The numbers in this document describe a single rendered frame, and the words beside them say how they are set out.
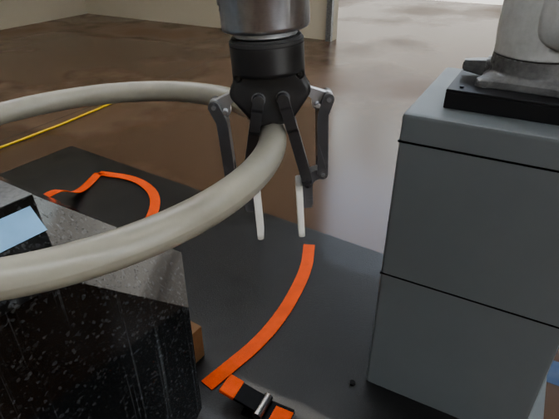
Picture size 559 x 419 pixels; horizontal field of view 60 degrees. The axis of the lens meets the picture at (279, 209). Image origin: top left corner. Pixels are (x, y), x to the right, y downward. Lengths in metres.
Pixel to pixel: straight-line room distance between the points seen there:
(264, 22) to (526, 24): 0.68
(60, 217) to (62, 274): 0.36
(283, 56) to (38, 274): 0.28
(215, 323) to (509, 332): 0.86
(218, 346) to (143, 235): 1.18
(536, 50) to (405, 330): 0.69
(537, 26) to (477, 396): 0.85
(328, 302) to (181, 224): 1.32
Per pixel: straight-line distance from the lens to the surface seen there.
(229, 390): 1.35
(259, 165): 0.44
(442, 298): 1.18
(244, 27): 0.47
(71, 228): 0.72
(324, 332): 1.56
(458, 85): 1.07
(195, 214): 0.38
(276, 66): 0.48
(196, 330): 1.42
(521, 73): 1.07
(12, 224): 0.68
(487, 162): 1.00
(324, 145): 0.53
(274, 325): 1.57
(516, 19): 1.06
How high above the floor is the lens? 1.13
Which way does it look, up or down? 31 degrees down
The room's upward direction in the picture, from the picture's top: straight up
